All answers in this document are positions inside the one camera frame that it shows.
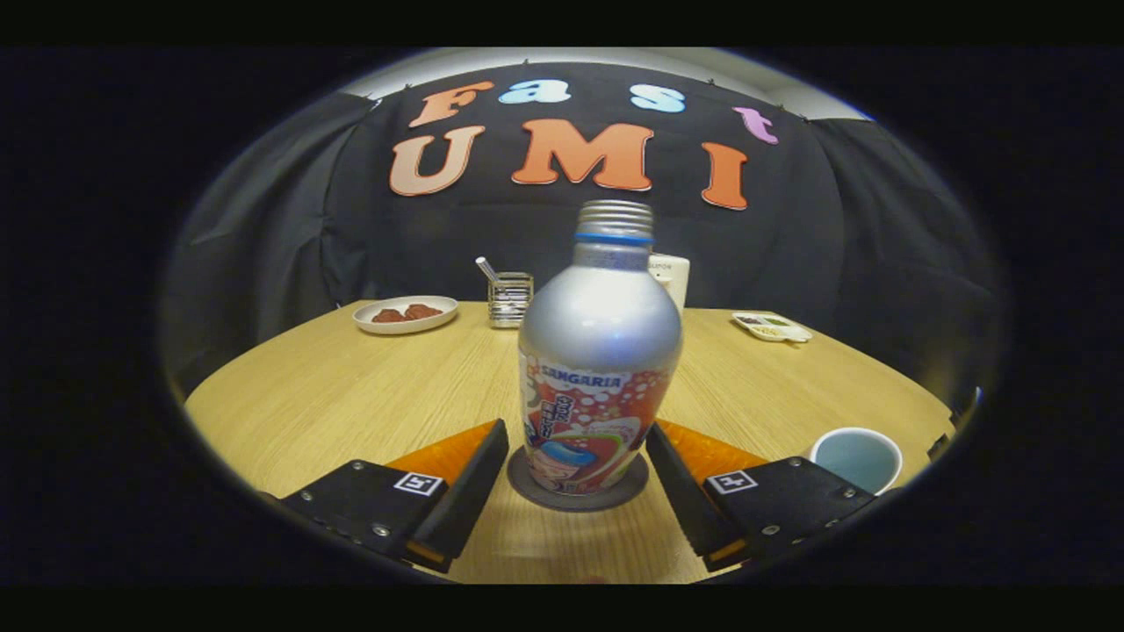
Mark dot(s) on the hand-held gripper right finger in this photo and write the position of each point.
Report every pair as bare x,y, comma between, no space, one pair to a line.
680,496

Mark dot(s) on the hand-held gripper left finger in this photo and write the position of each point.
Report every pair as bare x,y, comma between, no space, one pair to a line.
465,496

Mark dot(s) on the dark brown round coaster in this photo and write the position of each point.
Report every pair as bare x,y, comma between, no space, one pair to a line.
527,491

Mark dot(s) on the white cup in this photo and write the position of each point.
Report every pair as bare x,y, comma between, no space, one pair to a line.
856,461

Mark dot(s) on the silver juice bottle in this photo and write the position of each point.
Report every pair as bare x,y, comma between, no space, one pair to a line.
601,325

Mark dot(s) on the wooden table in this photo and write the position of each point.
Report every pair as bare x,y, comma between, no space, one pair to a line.
334,412

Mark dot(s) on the white plate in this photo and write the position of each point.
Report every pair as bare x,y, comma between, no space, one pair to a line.
413,326

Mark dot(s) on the red-brown food piece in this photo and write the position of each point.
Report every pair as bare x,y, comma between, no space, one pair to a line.
388,316
423,312

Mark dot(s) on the small white food tray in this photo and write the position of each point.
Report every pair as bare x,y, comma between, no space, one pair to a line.
773,326

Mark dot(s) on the glass utensil holder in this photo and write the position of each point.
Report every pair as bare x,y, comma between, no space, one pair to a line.
509,303

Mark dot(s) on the white toaster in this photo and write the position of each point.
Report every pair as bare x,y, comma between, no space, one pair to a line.
674,276

